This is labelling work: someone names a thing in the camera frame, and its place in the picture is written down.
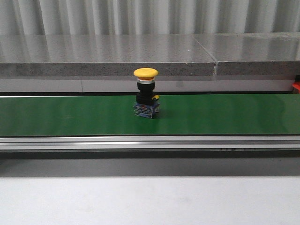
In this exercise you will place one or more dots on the yellow push button edge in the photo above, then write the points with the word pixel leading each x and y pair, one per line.
pixel 146 103

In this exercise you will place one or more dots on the grey stone slab left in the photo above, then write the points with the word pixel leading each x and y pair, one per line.
pixel 102 55

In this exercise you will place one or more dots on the grey stone slab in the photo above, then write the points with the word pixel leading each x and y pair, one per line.
pixel 254 54
pixel 102 55

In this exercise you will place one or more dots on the green conveyor belt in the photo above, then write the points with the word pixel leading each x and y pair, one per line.
pixel 208 114

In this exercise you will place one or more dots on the grey stone slab right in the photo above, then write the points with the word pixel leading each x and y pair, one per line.
pixel 254 54

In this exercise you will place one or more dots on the red plastic tray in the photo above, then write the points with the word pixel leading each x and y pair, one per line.
pixel 296 88

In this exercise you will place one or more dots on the white corrugated curtain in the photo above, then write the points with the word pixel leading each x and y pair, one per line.
pixel 47 17

